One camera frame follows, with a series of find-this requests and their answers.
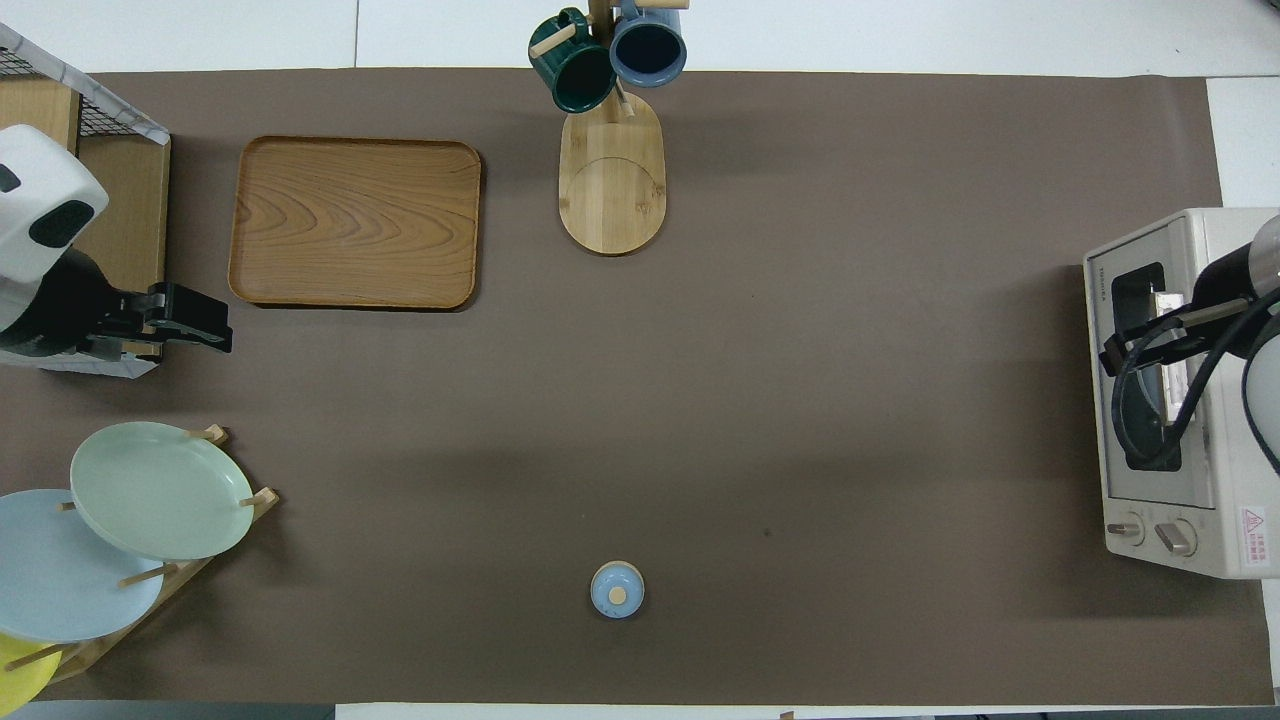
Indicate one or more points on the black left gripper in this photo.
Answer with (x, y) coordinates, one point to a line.
(60, 310)

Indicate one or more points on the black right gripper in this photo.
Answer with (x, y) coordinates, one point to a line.
(1228, 300)

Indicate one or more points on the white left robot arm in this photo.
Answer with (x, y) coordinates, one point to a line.
(40, 190)

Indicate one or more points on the cream toaster oven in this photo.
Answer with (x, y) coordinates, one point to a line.
(1230, 450)

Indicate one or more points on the wooden shelf box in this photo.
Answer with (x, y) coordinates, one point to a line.
(130, 220)

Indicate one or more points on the pale green plate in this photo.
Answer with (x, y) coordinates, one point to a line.
(160, 490)

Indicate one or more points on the wooden serving tray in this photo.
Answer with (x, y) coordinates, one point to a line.
(355, 225)

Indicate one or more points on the wooden plate rack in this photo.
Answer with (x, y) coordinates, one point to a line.
(263, 497)

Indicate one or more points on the pale blue racked plate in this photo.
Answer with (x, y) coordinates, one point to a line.
(60, 580)

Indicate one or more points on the yellow plate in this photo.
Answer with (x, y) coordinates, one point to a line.
(20, 680)

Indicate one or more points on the wooden mug tree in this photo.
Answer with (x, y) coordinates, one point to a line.
(612, 190)

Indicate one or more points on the brown table mat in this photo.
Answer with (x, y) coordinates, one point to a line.
(700, 400)

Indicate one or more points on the dark green mug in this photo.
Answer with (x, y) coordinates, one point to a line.
(580, 75)

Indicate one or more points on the small blue lid wooden knob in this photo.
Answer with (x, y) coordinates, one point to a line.
(617, 590)

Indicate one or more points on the blue mug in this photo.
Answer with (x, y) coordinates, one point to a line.
(648, 50)

